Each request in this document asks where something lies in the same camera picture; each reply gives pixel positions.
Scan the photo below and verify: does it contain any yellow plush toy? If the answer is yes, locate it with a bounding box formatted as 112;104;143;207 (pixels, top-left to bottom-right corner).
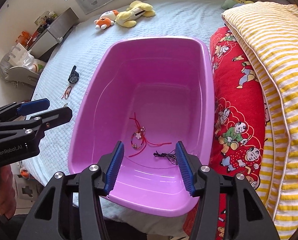
115;1;156;28

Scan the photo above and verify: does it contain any person's left hand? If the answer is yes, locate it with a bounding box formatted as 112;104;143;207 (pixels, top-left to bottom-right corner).
0;165;16;219

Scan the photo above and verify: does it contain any white paper bag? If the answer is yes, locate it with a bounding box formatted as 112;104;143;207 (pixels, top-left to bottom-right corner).
9;43;31;66

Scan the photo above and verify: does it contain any pink plastic basin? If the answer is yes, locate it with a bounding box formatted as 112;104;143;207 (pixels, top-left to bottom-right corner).
68;37;214;217

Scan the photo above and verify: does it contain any grey bedside drawer cabinet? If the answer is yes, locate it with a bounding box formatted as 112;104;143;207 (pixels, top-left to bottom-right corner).
28;8;79;59

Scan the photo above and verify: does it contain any dark cord necklace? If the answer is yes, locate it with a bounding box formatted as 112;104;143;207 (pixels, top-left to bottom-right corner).
153;149;178;166

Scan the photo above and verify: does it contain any white plastic bag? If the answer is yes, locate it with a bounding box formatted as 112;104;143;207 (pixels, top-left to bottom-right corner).
23;53;46;74

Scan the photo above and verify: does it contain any black wrist watch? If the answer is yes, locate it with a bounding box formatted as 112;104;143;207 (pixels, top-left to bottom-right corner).
68;66;79;84

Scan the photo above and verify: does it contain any red patterned quilt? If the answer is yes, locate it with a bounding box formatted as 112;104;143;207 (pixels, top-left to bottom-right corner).
183;26;268;240

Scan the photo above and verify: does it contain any red cord multicolour bracelet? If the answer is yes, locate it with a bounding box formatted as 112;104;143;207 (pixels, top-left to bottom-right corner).
128;112;173;158

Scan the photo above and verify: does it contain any orange white plush toy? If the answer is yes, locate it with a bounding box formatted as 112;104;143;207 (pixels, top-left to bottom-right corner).
94;10;119;30

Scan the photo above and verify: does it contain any green plush toy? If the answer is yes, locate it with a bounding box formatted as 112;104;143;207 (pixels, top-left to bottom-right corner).
222;0;253;10

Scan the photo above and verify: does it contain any white quilted bedspread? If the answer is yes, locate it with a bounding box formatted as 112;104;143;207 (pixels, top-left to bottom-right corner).
23;0;223;237

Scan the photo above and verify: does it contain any red string bracelet with beads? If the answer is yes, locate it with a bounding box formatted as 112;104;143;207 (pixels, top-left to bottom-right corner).
61;86;73;100

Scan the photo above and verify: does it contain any yellow striped quilt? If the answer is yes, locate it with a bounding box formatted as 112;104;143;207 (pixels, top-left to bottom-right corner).
222;2;298;239

